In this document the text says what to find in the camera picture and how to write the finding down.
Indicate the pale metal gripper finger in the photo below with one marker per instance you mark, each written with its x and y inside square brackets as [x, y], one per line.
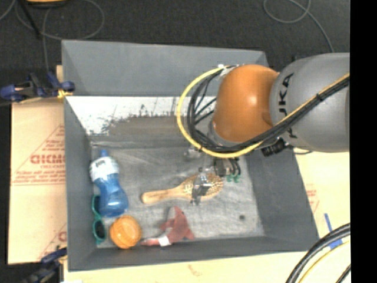
[201, 189]
[192, 154]

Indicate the wooden hairbrush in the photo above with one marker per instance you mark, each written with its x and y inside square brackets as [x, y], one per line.
[165, 194]

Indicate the red-brown toy animal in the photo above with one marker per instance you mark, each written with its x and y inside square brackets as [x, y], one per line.
[178, 225]

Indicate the orange ball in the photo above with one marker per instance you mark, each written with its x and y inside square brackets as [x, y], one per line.
[125, 231]

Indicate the grey metal bin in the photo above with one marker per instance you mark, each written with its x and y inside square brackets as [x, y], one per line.
[165, 69]

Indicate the blue plastic bottle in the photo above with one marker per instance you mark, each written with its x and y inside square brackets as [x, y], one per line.
[110, 192]

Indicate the green sunglasses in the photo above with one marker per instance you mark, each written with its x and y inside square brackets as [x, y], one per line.
[98, 231]

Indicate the brown cardboard board, red print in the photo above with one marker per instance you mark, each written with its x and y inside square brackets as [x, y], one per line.
[35, 205]

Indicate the black cylinder on white bracket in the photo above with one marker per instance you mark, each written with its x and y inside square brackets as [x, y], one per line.
[274, 148]

